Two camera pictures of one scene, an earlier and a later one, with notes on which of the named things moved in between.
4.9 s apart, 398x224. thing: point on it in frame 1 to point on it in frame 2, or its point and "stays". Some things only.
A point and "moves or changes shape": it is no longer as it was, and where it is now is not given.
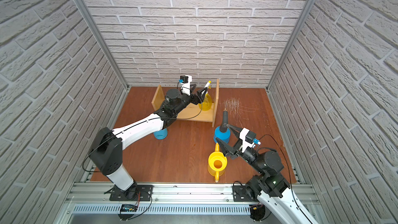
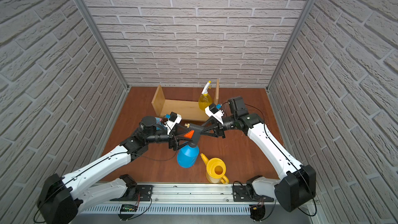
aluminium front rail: [172, 194] stays
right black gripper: [226, 153] to [213, 130]
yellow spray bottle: [207, 101] stays
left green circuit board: [129, 208] stays
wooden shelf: [193, 112] stays
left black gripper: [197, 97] to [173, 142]
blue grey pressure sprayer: [223, 131] moves or changes shape
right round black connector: [257, 211] stays
